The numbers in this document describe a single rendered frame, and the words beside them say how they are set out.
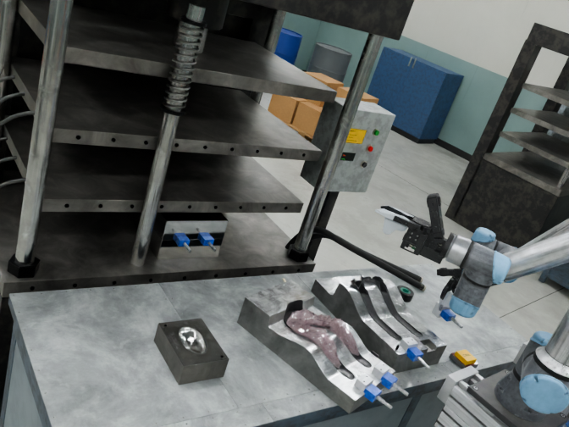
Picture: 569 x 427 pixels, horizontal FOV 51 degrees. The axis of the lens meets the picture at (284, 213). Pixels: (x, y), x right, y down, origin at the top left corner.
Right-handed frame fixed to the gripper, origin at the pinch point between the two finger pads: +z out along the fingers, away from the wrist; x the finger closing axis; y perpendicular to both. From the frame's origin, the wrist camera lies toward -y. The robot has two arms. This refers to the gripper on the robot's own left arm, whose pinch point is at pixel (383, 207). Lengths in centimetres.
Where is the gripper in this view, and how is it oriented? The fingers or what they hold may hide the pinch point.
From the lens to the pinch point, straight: 161.9
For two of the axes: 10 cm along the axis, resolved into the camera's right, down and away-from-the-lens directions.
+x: 3.6, -1.4, 9.2
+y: -3.4, 9.0, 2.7
